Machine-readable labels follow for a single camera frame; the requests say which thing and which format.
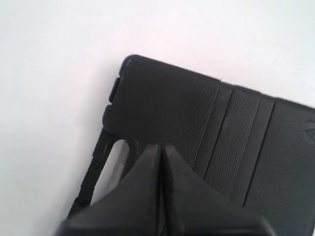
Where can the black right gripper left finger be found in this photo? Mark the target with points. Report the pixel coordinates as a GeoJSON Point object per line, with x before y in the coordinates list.
{"type": "Point", "coordinates": [130, 209]}

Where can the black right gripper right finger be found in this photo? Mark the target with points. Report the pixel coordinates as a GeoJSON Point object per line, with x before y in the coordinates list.
{"type": "Point", "coordinates": [192, 208]}

